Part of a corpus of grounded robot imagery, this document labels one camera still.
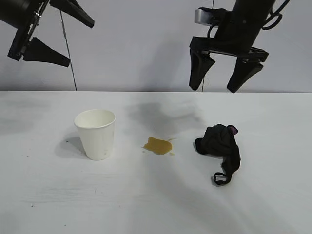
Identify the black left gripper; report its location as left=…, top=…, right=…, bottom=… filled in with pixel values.
left=7, top=0, right=95, bottom=68

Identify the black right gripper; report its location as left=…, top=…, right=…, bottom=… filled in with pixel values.
left=189, top=11, right=270, bottom=94

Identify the black cloth rag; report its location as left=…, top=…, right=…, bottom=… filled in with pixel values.
left=195, top=123, right=242, bottom=186

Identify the white paper cup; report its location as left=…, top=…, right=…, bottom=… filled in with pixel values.
left=74, top=109, right=116, bottom=161

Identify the brown liquid spill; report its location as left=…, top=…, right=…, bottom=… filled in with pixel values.
left=142, top=136, right=177, bottom=156

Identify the thin hanging black cable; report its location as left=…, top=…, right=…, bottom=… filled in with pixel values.
left=201, top=0, right=215, bottom=93
left=59, top=9, right=78, bottom=92

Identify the short black right camera cable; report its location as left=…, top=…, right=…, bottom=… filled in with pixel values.
left=207, top=23, right=219, bottom=39

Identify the black looped right arm cable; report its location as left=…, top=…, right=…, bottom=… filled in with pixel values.
left=262, top=0, right=292, bottom=31

